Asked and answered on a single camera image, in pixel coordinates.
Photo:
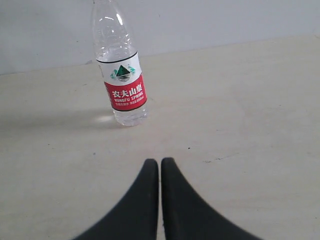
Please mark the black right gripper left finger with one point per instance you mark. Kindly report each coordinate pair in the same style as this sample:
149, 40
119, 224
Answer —
135, 216

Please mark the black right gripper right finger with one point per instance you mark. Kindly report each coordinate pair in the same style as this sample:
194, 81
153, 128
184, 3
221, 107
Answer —
187, 216

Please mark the clear water bottle red label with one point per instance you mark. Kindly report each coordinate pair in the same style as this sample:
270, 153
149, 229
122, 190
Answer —
118, 60

